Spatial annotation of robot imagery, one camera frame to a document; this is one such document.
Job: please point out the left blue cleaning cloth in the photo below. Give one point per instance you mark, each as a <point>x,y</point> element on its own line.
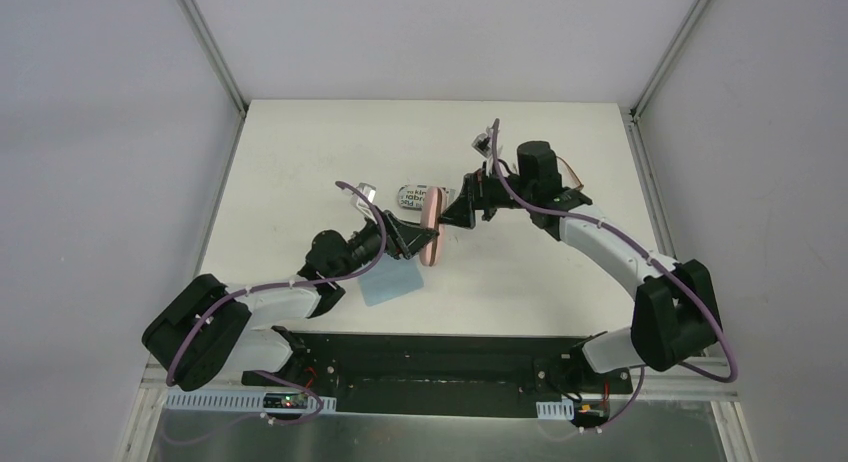
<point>388,280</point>

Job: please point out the white cable duct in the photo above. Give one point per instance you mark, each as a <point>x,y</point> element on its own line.
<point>562,409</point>
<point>243,401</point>

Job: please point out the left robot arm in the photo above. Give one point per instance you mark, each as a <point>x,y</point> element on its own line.
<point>209,329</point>

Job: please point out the brown frame sunglasses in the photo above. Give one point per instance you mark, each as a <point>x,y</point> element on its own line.
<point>577,183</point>

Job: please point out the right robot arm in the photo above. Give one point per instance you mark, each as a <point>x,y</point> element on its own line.
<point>675,314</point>

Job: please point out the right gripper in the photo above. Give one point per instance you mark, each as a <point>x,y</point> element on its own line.
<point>475,195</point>

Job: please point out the pink glasses case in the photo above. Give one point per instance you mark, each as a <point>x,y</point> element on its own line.
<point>432,208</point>

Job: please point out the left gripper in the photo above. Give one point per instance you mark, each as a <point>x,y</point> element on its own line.
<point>391,239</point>

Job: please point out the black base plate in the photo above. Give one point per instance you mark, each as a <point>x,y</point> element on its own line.
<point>441,375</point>

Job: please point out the right white cable duct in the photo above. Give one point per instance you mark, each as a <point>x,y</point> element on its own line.
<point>562,409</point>

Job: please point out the left white cable duct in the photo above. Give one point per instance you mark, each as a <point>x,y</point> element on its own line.
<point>243,401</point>

